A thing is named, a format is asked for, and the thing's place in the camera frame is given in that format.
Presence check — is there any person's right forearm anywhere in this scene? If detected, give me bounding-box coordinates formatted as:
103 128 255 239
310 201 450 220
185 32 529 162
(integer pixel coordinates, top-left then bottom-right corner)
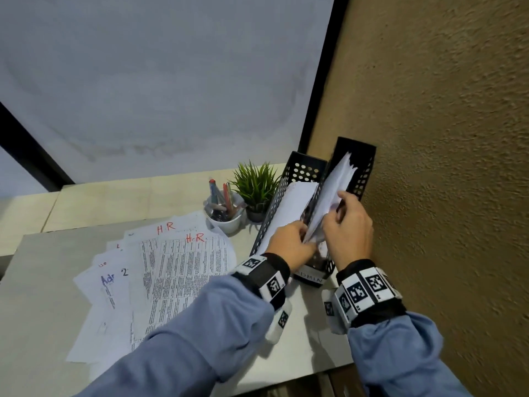
347 312 472 397

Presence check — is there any beige table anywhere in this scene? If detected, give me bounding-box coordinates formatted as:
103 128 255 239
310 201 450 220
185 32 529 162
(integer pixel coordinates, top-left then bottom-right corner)
0 218 356 397

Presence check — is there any person's left forearm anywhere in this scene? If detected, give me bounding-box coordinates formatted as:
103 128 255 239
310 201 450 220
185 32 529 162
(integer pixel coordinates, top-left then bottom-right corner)
76 275 276 397

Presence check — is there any person's left hand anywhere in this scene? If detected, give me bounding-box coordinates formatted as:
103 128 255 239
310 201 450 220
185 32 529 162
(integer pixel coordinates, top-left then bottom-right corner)
264 221 318 272

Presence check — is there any black wall post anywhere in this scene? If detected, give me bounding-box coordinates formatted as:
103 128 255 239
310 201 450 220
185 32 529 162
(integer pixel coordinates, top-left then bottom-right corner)
0 102 75 193

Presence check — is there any black left wrist band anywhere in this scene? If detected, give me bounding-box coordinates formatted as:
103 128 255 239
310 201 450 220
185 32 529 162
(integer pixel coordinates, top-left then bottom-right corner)
230 253 292 312

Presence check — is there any black right wrist band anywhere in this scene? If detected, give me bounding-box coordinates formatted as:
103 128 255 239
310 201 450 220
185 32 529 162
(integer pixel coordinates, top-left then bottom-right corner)
332 259 408 329

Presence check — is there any pile of printed papers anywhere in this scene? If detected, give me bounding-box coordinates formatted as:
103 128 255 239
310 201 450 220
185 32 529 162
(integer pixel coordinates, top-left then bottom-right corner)
66 210 239 368

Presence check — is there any white pen cup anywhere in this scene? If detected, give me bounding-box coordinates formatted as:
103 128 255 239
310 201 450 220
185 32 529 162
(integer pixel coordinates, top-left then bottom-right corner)
204 198 245 235

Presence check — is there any person's right hand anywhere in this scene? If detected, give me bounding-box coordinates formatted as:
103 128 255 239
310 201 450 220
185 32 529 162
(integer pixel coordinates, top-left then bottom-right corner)
322 190 375 271

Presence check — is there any green potted plant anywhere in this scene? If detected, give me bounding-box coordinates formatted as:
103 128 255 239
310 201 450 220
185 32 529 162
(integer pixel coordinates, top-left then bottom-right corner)
228 160 282 224

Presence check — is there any black corner trim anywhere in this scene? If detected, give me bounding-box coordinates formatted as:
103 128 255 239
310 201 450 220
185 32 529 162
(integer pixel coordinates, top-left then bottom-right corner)
297 0 351 154

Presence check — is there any printed paper sheet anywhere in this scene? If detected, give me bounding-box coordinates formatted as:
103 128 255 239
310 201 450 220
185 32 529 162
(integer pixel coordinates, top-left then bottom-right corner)
304 152 358 244
258 181 319 246

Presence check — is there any black wrist band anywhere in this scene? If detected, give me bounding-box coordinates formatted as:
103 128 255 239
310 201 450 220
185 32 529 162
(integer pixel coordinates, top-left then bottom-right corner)
332 259 408 329
230 253 292 312

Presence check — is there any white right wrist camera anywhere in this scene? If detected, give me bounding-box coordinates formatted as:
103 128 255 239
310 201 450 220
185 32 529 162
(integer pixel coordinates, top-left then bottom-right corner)
321 288 344 335

